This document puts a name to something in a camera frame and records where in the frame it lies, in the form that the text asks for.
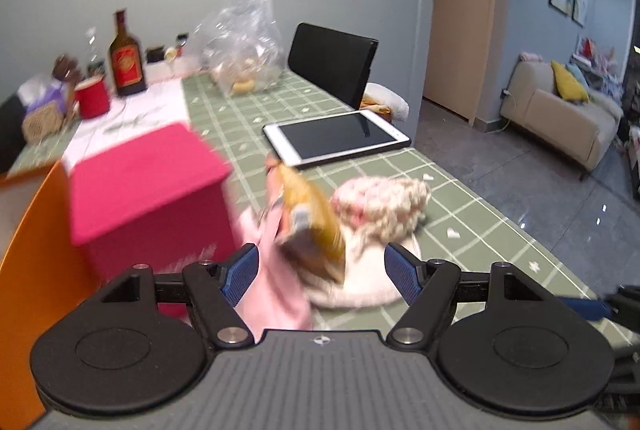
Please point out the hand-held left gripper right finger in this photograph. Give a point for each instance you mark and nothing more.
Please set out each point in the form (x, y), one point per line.
(402, 275)

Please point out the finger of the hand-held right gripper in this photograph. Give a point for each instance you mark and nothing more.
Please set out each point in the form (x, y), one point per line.
(585, 307)

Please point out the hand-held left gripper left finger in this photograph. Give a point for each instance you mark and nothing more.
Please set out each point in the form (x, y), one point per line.
(240, 272)

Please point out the pink cloth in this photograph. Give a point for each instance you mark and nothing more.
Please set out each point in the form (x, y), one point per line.
(277, 290)

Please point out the pink and white crochet piece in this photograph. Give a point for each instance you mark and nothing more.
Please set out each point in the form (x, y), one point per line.
(380, 205)

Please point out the yellow snack packet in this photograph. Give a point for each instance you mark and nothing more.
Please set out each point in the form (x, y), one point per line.
(315, 215)

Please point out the orange cardboard box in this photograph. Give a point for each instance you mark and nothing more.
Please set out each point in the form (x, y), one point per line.
(30, 260)

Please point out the green checked tablecloth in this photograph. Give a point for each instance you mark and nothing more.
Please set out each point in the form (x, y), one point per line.
(475, 230)

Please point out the pink cube box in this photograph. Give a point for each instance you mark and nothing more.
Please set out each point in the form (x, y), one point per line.
(145, 190)

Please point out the white tablet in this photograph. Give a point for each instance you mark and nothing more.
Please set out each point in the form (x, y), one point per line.
(335, 138)

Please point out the beige sofa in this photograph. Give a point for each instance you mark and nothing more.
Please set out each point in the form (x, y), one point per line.
(555, 125)

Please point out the bread roll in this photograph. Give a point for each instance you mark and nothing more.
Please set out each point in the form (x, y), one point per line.
(243, 85)

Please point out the yellow pillow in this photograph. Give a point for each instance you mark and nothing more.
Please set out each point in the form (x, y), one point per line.
(570, 83)

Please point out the black chair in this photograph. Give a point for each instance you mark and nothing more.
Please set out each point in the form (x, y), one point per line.
(10, 130)
(330, 60)

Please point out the red mug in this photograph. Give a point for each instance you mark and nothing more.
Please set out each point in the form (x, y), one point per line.
(92, 99)

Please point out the cream round lid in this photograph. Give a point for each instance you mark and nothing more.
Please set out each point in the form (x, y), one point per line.
(171, 53)

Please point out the black jar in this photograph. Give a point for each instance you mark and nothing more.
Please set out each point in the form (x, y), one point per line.
(155, 54)

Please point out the clear plastic bag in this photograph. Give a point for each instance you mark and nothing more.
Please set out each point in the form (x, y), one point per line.
(240, 35)

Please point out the brown liquor bottle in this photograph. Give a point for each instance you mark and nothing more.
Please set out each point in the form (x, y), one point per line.
(127, 60)

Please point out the clear water bottle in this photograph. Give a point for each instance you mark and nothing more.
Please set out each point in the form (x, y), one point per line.
(95, 58)

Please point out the purple tissue box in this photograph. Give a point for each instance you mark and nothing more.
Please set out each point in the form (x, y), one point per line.
(47, 95)

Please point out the brown figurine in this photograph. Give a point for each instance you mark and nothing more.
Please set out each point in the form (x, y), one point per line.
(66, 69)

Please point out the beige door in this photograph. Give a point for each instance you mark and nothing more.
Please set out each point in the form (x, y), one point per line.
(460, 10)

